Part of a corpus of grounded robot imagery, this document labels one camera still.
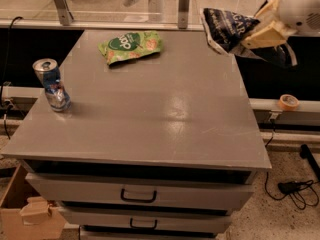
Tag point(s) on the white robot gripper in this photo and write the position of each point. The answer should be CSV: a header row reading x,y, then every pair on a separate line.
x,y
299,13

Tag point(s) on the blue chip bag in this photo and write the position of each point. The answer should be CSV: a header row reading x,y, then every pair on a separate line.
x,y
225,29

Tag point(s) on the green rice chip bag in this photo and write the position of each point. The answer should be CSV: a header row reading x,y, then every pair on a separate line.
x,y
131,45

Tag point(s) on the roll of tape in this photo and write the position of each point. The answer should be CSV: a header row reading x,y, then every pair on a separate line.
x,y
288,102

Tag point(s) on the black bar on floor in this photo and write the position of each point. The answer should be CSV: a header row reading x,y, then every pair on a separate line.
x,y
305,153

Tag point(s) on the grey drawer cabinet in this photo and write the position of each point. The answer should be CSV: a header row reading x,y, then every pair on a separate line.
x,y
182,115

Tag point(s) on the crushed blue soda can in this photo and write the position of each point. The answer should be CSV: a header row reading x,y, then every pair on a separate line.
x,y
48,73

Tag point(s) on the top grey drawer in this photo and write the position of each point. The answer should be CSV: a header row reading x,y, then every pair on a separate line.
x,y
172,194

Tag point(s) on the grey drawer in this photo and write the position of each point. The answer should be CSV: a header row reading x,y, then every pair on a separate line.
x,y
113,219
172,194

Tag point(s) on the middle grey drawer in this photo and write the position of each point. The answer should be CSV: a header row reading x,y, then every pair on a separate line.
x,y
113,219

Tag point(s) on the cardboard box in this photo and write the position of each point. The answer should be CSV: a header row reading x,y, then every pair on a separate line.
x,y
26,215

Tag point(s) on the middle metal bracket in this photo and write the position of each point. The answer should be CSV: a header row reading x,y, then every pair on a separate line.
x,y
183,12

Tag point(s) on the black power adapter with cable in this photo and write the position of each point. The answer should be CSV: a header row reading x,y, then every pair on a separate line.
x,y
293,190

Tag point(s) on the left metal bracket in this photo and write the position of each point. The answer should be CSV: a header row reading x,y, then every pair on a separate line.
x,y
64,13

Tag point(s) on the black top drawer handle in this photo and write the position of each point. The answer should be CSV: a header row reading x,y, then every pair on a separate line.
x,y
138,197

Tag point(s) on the black drawer handle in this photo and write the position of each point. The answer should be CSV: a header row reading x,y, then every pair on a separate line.
x,y
143,224
138,197

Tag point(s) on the black middle drawer handle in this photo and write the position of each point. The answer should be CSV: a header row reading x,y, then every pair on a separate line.
x,y
143,224

